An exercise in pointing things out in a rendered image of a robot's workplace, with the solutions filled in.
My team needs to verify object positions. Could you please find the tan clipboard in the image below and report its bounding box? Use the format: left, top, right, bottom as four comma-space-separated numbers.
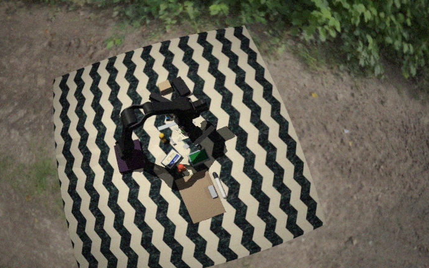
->
175, 169, 226, 224

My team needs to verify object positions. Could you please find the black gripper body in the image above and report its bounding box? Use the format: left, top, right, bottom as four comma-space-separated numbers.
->
175, 115, 203, 141

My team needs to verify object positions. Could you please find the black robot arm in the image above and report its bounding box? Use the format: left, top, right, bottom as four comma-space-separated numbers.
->
115, 96, 208, 159

